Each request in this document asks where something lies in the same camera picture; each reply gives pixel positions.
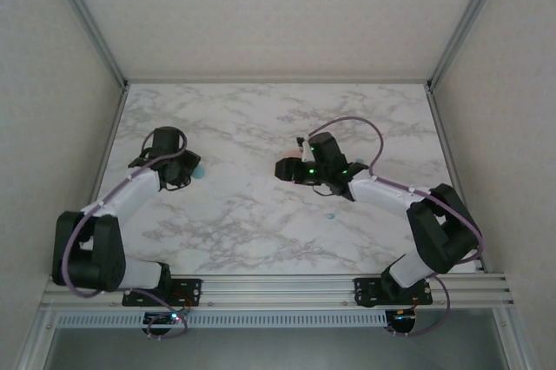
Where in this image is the small circuit board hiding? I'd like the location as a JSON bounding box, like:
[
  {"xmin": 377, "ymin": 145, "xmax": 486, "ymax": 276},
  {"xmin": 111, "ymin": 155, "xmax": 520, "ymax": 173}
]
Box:
[
  {"xmin": 389, "ymin": 308, "xmax": 419, "ymax": 333},
  {"xmin": 144, "ymin": 311, "xmax": 186, "ymax": 328}
]

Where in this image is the aluminium table side rail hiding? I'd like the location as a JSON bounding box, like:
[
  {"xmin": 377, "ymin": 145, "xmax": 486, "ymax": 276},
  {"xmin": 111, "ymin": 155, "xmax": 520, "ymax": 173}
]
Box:
[
  {"xmin": 424, "ymin": 83, "xmax": 487, "ymax": 275},
  {"xmin": 82, "ymin": 82, "xmax": 131, "ymax": 223}
]

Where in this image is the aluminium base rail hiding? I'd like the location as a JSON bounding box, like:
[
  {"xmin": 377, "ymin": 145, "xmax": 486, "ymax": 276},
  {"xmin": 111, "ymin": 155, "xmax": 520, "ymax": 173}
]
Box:
[{"xmin": 41, "ymin": 273, "xmax": 517, "ymax": 314}]

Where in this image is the white slotted cable tray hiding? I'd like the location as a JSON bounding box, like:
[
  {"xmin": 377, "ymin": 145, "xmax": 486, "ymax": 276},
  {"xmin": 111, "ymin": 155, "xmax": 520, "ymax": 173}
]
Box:
[{"xmin": 56, "ymin": 312, "xmax": 388, "ymax": 328}]

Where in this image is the aluminium frame post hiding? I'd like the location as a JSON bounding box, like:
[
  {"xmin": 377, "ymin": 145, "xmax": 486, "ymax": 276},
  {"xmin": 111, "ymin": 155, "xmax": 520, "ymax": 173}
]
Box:
[
  {"xmin": 427, "ymin": 0, "xmax": 513, "ymax": 89},
  {"xmin": 47, "ymin": 0, "xmax": 130, "ymax": 89}
]

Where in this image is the aluminium frame leg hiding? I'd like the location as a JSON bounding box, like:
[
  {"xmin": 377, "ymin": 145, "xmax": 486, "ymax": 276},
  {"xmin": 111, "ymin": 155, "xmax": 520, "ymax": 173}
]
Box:
[
  {"xmin": 494, "ymin": 308, "xmax": 538, "ymax": 370},
  {"xmin": 15, "ymin": 313, "xmax": 60, "ymax": 370}
]

